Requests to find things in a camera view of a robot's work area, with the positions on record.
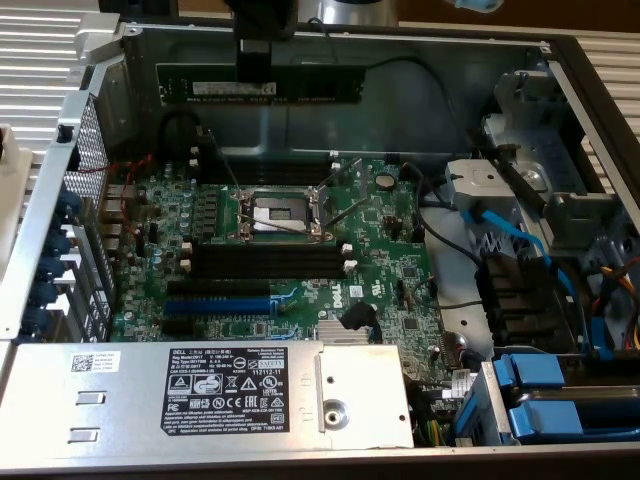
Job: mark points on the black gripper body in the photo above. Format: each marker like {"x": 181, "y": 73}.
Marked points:
{"x": 260, "y": 20}

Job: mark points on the dark RAM stick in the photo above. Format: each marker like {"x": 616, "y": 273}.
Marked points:
{"x": 320, "y": 85}

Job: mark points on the thin metal locking lever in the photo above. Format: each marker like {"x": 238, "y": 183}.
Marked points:
{"x": 222, "y": 160}
{"x": 350, "y": 209}
{"x": 275, "y": 224}

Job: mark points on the open metal PC case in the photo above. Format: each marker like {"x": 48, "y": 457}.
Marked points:
{"x": 350, "y": 130}

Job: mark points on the CPU socket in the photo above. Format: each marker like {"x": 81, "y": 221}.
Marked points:
{"x": 280, "y": 215}

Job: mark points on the round coin battery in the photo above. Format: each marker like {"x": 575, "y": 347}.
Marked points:
{"x": 385, "y": 180}

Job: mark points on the metal rear port connector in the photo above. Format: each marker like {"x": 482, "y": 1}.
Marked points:
{"x": 112, "y": 246}
{"x": 112, "y": 232}
{"x": 119, "y": 192}
{"x": 113, "y": 213}

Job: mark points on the green Dell motherboard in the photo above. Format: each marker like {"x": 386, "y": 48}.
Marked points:
{"x": 380, "y": 250}

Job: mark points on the long black expansion slot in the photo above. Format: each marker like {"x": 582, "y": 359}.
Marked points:
{"x": 220, "y": 289}

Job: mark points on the blue card retention clip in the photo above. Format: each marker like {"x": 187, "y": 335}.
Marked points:
{"x": 67, "y": 205}
{"x": 52, "y": 268}
{"x": 60, "y": 243}
{"x": 36, "y": 318}
{"x": 45, "y": 293}

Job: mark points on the blue expansion slot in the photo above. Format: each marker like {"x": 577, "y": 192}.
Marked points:
{"x": 220, "y": 306}

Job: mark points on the metal expansion slot cover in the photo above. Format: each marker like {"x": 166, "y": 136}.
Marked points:
{"x": 92, "y": 255}
{"x": 80, "y": 327}
{"x": 85, "y": 305}
{"x": 89, "y": 280}

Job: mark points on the short black expansion slot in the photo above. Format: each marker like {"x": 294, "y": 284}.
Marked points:
{"x": 177, "y": 327}

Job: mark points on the silver finned heatsink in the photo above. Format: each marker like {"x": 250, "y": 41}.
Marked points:
{"x": 332, "y": 332}

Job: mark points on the grey metal disk bay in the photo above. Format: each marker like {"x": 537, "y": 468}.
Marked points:
{"x": 530, "y": 145}

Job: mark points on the black plastic louvered shroud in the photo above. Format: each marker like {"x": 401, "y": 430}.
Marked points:
{"x": 520, "y": 300}

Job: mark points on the silver power supply unit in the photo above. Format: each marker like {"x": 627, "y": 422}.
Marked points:
{"x": 125, "y": 400}

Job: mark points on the blue disk carrier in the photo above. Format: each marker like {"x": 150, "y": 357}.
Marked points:
{"x": 535, "y": 370}
{"x": 545, "y": 420}

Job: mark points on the silver metal corner bracket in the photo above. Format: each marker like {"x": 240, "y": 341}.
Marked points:
{"x": 95, "y": 35}

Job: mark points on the metal disk bay blue rail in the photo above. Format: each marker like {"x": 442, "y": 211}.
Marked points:
{"x": 480, "y": 410}

